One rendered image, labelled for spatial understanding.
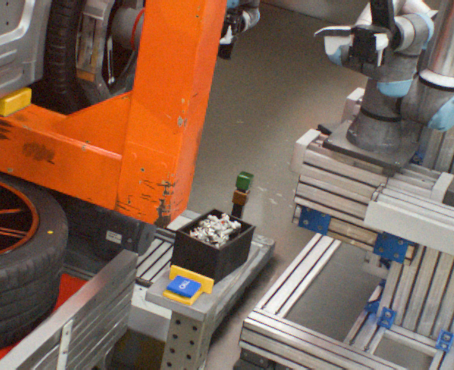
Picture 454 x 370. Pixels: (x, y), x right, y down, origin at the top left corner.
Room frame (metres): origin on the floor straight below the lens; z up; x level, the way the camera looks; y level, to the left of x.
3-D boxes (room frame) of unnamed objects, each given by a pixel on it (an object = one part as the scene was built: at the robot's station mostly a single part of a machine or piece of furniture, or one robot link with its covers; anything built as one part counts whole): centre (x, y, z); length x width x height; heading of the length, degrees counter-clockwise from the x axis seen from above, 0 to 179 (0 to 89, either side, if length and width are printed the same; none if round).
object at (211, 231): (2.36, 0.00, 0.51); 0.20 x 0.14 x 0.13; 155
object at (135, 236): (2.74, 0.41, 0.26); 0.42 x 0.18 x 0.35; 74
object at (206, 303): (2.34, 0.01, 0.44); 0.43 x 0.17 x 0.03; 164
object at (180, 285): (2.18, 0.05, 0.47); 0.07 x 0.07 x 0.02; 74
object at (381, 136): (2.57, -0.37, 0.87); 0.15 x 0.15 x 0.10
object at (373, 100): (2.57, -0.38, 0.98); 0.13 x 0.12 x 0.14; 57
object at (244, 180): (2.53, -0.05, 0.64); 0.04 x 0.04 x 0.04; 74
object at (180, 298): (2.18, 0.05, 0.45); 0.08 x 0.08 x 0.01; 74
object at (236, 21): (3.29, 0.10, 0.86); 0.12 x 0.08 x 0.09; 165
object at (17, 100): (2.61, 0.68, 0.71); 0.14 x 0.14 x 0.05; 74
